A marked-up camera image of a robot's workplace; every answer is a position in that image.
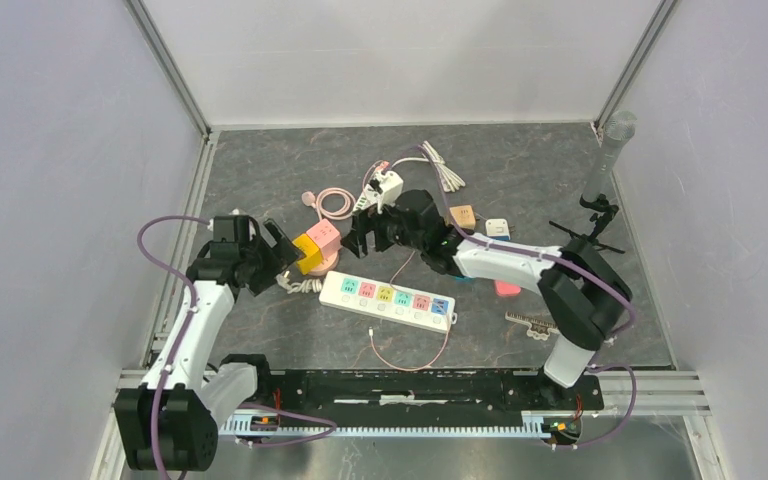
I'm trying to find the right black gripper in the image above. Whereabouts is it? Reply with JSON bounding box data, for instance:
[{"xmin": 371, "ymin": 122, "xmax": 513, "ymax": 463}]
[{"xmin": 342, "ymin": 190, "xmax": 426, "ymax": 259}]

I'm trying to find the pink round socket stack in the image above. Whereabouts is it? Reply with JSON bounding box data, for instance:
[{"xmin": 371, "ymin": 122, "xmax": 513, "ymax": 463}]
[{"xmin": 307, "ymin": 252, "xmax": 339, "ymax": 277}]

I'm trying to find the yellow cube adapter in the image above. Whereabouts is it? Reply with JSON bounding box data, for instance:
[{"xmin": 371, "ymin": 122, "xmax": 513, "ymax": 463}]
[{"xmin": 292, "ymin": 233, "xmax": 324, "ymax": 275}]

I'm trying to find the large white power strip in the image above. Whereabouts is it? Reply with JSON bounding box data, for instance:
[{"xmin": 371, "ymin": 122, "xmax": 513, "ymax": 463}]
[{"xmin": 318, "ymin": 271, "xmax": 458, "ymax": 334}]

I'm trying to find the tan cube adapter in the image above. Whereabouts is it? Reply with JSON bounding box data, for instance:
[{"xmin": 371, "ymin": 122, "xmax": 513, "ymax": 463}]
[{"xmin": 448, "ymin": 205, "xmax": 477, "ymax": 231}]

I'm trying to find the white square plug adapter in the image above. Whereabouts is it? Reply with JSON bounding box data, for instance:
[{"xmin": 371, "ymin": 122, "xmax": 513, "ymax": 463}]
[{"xmin": 484, "ymin": 218, "xmax": 511, "ymax": 241}]

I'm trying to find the pink plug adapter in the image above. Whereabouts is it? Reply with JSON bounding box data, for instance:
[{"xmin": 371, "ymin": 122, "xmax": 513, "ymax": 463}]
[{"xmin": 494, "ymin": 281, "xmax": 521, "ymax": 298}]

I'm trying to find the small white power strip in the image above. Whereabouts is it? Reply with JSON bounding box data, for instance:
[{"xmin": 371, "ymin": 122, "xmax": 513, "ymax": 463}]
[{"xmin": 352, "ymin": 168, "xmax": 386, "ymax": 213}]

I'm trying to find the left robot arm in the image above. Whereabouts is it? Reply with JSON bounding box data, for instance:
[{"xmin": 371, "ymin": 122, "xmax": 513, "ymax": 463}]
[{"xmin": 113, "ymin": 214, "xmax": 303, "ymax": 478}]

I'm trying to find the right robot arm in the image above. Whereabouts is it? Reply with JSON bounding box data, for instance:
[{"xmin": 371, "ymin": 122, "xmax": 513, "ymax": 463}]
[{"xmin": 341, "ymin": 190, "xmax": 635, "ymax": 408}]

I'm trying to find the white comb-like part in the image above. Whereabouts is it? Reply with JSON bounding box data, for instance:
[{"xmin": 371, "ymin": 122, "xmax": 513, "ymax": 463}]
[{"xmin": 505, "ymin": 311, "xmax": 559, "ymax": 341}]

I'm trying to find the black microphone tripod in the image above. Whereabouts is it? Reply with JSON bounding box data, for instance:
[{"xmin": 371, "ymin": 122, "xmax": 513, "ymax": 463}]
[{"xmin": 548, "ymin": 194, "xmax": 626, "ymax": 256}]

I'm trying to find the grey microphone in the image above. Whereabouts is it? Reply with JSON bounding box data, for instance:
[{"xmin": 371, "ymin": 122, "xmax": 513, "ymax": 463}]
[{"xmin": 580, "ymin": 110, "xmax": 637, "ymax": 206}]

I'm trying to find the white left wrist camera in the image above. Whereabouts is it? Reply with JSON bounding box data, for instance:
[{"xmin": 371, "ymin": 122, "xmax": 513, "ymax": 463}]
[{"xmin": 207, "ymin": 208, "xmax": 247, "ymax": 231}]

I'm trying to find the pink coiled socket cord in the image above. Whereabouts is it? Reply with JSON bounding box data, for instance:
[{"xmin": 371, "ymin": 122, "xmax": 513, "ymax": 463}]
[{"xmin": 301, "ymin": 187, "xmax": 357, "ymax": 222}]

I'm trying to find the white strip power cord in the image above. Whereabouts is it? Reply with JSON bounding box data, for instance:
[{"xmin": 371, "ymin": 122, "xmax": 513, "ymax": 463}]
[{"xmin": 276, "ymin": 271, "xmax": 324, "ymax": 296}]

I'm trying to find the white coiled power cord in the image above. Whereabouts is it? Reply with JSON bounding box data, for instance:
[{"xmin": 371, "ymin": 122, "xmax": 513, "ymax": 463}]
[{"xmin": 389, "ymin": 140, "xmax": 467, "ymax": 194}]

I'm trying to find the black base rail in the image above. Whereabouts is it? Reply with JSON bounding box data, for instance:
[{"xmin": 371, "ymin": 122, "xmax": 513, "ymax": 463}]
[{"xmin": 251, "ymin": 368, "xmax": 605, "ymax": 429}]

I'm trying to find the white cable duct strip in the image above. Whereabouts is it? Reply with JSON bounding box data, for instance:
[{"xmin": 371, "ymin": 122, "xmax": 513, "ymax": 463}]
[{"xmin": 219, "ymin": 409, "xmax": 581, "ymax": 440}]

